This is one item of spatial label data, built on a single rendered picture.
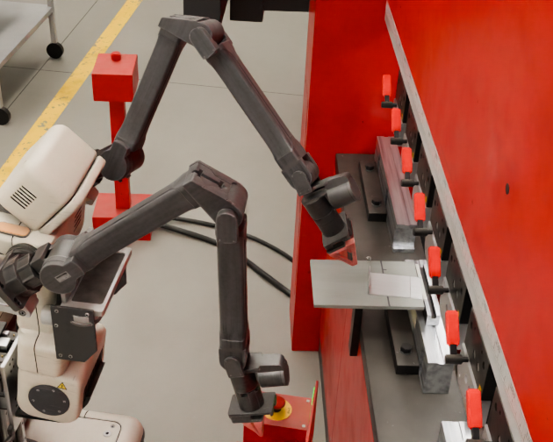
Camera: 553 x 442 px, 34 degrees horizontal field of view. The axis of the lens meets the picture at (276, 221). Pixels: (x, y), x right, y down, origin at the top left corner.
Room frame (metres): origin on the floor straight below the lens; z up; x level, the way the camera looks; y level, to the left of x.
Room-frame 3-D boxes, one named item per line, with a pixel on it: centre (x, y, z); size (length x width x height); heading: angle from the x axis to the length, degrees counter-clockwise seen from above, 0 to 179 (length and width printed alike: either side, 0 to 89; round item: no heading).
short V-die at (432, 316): (1.76, -0.37, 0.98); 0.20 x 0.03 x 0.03; 3
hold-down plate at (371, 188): (2.38, -0.29, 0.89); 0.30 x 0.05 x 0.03; 3
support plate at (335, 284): (1.78, -0.23, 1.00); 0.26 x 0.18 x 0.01; 93
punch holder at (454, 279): (1.41, -0.39, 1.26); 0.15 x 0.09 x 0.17; 3
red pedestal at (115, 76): (3.39, 0.68, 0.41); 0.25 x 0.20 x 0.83; 93
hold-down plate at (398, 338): (1.74, -0.32, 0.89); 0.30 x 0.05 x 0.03; 3
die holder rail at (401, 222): (2.33, -0.35, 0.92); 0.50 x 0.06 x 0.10; 3
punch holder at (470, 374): (1.21, -0.40, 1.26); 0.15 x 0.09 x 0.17; 3
